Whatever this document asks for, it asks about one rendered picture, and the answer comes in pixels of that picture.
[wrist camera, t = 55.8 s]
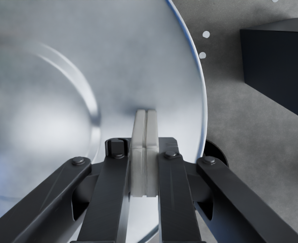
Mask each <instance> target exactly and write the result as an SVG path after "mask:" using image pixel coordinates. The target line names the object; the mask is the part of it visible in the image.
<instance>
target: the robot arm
mask: <svg viewBox="0 0 298 243"><path fill-rule="evenodd" d="M105 155H106V156H105V159H104V161H103V162H99V163H94V164H91V159H89V158H87V157H81V156H78V157H74V158H71V159H69V160H67V161H66V162H65V163H64V164H62V165H61V166H60V167H59V168H58V169H56V170H55V171H54V172H53V173H52V174H51V175H49V176H48V177H47V178H46V179H45V180H44V181H42V182H41V183H40V184H39V185H38V186H37V187H35V188H34V189H33V190H32V191H31V192H30V193H29V194H28V195H26V196H25V197H24V198H23V199H22V200H21V201H19V202H18V203H17V204H16V205H15V206H14V207H12V208H11V209H10V210H9V211H8V212H7V213H5V214H4V215H3V216H2V217H1V218H0V243H68V241H69V240H70V238H71V237H72V236H73V234H74V233H75V231H76V230H77V229H78V227H79V226H80V225H81V223H82V226H81V229H80V232H79V235H78V238H77V240H76V241H70V243H126V234H127V226H128V217H129V209H130V200H131V195H132V196H133V197H142V196H143V195H146V196H147V197H156V196H158V217H159V243H206V241H202V238H201V234H200V230H199V225H198V221H197V217H196V213H195V208H196V210H197V211H198V213H199V214H200V216H201V217H202V219H203V221H204V222H205V224H206V225H207V227H208V228H209V230H210V231H211V233H212V235H213V236H214V238H215V239H216V241H217V242H218V243H298V233H297V232H296V231H295V230H294V229H293V228H292V227H291V226H290V225H289V224H287V223H286V222H285V221H284V220H283V219H282V218H281V217H280V216H279V215H278V214H277V213H276V212H275V211H274V210H273V209H272V208H271V207H269V206H268V205H267V204H266V203H265V202H264V201H263V200H262V199H261V198H260V197H259V196H258V195H257V194H256V193H255V192H254V191H253V190H251V189H250V188H249V187H248V186H247V185H246V184H245V183H244V182H243V181H242V180H241V179H240V178H239V177H238V176H237V175H236V174H235V173H234V172H233V171H232V170H231V169H230V168H229V167H228V166H227V165H225V164H224V163H223V162H222V161H221V160H220V159H218V158H215V157H213V156H204V157H200V158H198V159H197V161H196V163H191V162H187V161H185V160H183V156H182V154H180V153H179V148H178V144H177V140H176V139H175V138H173V137H158V123H157V111H155V109H148V111H145V110H144V109H138V110H137V111H136V113H135V121H134V126H133V132H132V137H115V138H110V139H108V140H106V141H105ZM193 201H194V202H193ZM194 207H195V208H194Z"/></svg>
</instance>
